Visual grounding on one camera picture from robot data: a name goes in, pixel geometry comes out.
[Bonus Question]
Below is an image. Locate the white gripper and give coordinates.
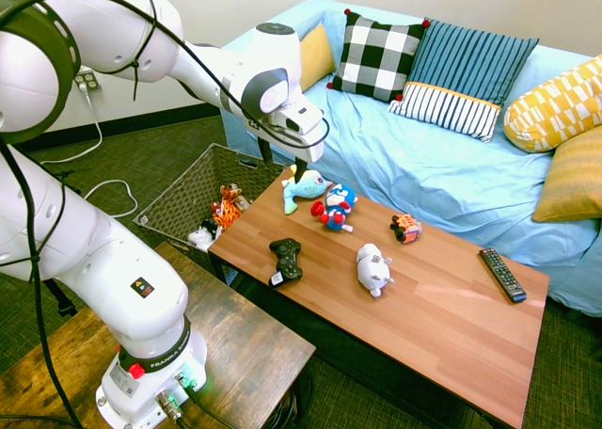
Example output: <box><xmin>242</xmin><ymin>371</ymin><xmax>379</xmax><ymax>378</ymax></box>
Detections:
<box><xmin>256</xmin><ymin>122</ymin><xmax>326</xmax><ymax>184</ymax></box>

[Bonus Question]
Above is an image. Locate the blue fish plush toy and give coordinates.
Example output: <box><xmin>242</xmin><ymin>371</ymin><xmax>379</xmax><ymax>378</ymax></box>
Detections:
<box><xmin>280</xmin><ymin>164</ymin><xmax>336</xmax><ymax>216</ymax></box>

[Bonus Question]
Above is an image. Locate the Captain America plush toy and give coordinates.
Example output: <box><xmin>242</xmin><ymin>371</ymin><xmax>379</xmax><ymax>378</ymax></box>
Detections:
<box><xmin>309</xmin><ymin>183</ymin><xmax>359</xmax><ymax>234</ymax></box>

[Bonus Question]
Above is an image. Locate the orange tiger plush toy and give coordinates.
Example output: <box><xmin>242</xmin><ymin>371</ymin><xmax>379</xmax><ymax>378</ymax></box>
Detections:
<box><xmin>210</xmin><ymin>183</ymin><xmax>250</xmax><ymax>232</ymax></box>

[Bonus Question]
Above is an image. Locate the dark wicker basket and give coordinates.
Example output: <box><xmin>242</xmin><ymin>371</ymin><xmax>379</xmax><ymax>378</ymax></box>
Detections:
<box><xmin>133</xmin><ymin>142</ymin><xmax>288</xmax><ymax>279</ymax></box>

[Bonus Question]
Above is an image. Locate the white and black plush toy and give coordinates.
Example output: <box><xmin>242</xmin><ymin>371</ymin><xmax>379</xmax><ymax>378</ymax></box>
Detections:
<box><xmin>187</xmin><ymin>218</ymin><xmax>223</xmax><ymax>253</ymax></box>

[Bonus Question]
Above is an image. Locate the orange toy car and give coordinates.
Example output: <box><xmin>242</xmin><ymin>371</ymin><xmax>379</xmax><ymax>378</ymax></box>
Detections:
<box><xmin>388</xmin><ymin>214</ymin><xmax>423</xmax><ymax>245</ymax></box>

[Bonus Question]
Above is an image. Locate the white animal plush toy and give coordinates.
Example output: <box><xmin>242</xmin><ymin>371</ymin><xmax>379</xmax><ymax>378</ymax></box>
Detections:
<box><xmin>356</xmin><ymin>243</ymin><xmax>395</xmax><ymax>299</ymax></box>

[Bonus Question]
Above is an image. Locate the black game controller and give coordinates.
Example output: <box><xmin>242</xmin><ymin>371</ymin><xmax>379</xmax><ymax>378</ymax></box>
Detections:
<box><xmin>267</xmin><ymin>238</ymin><xmax>304</xmax><ymax>289</ymax></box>

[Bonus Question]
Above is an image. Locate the plain yellow pillow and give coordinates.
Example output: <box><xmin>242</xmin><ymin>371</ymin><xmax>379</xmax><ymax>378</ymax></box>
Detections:
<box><xmin>298</xmin><ymin>23</ymin><xmax>337</xmax><ymax>93</ymax></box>

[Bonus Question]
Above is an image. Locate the black white checkered pillow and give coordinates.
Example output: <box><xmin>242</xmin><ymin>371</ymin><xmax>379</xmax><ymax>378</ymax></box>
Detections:
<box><xmin>326</xmin><ymin>8</ymin><xmax>432</xmax><ymax>103</ymax></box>

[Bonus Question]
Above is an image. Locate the sofa with light blue cover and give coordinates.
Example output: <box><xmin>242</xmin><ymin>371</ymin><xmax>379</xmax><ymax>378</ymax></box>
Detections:
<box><xmin>219</xmin><ymin>0</ymin><xmax>602</xmax><ymax>318</ymax></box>

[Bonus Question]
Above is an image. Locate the rustic wooden robot stand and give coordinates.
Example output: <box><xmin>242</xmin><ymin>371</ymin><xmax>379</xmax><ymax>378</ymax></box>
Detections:
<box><xmin>0</xmin><ymin>240</ymin><xmax>317</xmax><ymax>429</ymax></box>

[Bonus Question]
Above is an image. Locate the blue striped pillow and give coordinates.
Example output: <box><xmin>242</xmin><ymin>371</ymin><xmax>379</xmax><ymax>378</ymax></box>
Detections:
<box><xmin>387</xmin><ymin>18</ymin><xmax>541</xmax><ymax>144</ymax></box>

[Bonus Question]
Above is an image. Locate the wooden coffee table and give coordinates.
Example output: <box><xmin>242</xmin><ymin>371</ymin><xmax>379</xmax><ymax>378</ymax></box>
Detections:
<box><xmin>207</xmin><ymin>167</ymin><xmax>551</xmax><ymax>429</ymax></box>

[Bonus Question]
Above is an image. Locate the black TV remote control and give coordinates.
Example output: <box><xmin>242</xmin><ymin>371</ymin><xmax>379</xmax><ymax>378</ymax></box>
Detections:
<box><xmin>478</xmin><ymin>247</ymin><xmax>529</xmax><ymax>304</ymax></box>

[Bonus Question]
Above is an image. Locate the black stand foot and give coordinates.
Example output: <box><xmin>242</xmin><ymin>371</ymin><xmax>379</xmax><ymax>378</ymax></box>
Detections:
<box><xmin>42</xmin><ymin>278</ymin><xmax>79</xmax><ymax>318</ymax></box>

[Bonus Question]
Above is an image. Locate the yellow white patterned pillow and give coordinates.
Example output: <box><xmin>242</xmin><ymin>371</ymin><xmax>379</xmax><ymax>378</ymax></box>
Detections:
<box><xmin>502</xmin><ymin>55</ymin><xmax>602</xmax><ymax>154</ymax></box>

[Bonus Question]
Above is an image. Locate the mustard striped pillow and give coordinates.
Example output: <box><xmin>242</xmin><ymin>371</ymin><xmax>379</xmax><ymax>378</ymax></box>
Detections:
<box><xmin>531</xmin><ymin>125</ymin><xmax>602</xmax><ymax>224</ymax></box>

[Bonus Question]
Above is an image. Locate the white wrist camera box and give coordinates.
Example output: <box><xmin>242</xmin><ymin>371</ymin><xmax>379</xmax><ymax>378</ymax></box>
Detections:
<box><xmin>275</xmin><ymin>101</ymin><xmax>326</xmax><ymax>137</ymax></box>

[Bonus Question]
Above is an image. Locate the white power cable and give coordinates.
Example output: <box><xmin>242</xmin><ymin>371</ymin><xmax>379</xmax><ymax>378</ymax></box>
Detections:
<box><xmin>40</xmin><ymin>83</ymin><xmax>140</xmax><ymax>219</ymax></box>

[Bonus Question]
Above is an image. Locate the wall power outlet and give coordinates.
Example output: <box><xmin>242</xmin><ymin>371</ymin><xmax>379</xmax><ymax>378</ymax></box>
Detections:
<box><xmin>73</xmin><ymin>70</ymin><xmax>102</xmax><ymax>93</ymax></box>

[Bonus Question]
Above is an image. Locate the black base cable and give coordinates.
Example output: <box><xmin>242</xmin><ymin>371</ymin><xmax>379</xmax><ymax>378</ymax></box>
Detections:
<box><xmin>181</xmin><ymin>381</ymin><xmax>241</xmax><ymax>429</ymax></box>

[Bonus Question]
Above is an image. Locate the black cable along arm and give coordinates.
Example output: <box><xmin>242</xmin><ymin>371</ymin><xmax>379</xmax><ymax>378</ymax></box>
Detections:
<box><xmin>0</xmin><ymin>0</ymin><xmax>330</xmax><ymax>429</ymax></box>

